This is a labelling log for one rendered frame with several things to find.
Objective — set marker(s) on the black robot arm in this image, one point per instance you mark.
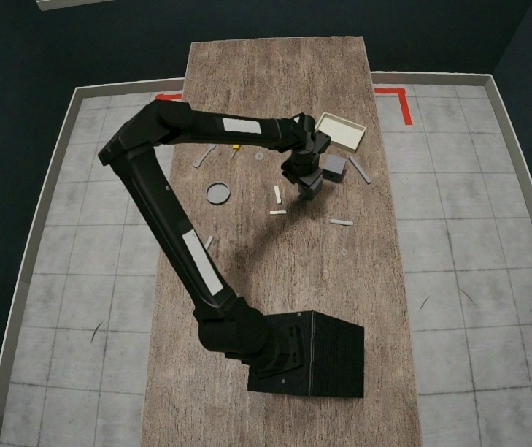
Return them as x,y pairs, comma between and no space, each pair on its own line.
241,331

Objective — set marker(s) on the white cylinder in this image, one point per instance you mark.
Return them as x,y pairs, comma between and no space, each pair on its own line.
347,223

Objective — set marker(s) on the beige open rectangular tray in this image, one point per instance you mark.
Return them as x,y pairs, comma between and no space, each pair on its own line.
344,134

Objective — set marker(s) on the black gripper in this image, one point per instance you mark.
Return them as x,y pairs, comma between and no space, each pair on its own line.
300,174

